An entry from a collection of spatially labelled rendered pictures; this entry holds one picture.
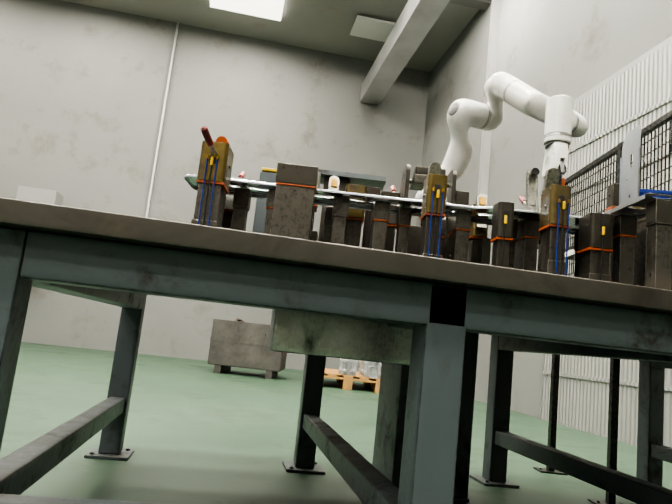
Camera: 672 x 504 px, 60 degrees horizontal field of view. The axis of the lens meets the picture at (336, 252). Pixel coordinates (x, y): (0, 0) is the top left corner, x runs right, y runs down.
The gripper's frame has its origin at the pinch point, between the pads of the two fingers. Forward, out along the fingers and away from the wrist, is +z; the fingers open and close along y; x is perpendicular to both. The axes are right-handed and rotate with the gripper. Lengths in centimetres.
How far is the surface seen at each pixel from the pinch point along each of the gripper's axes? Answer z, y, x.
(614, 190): -8.8, -18.8, 29.0
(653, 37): -232, -278, 187
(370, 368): 83, -529, -1
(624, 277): 28.0, 17.2, 14.9
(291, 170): 8, 16, -83
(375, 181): -6, -34, -55
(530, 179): -9.8, -20.8, -0.7
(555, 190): 5.7, 20.0, -7.5
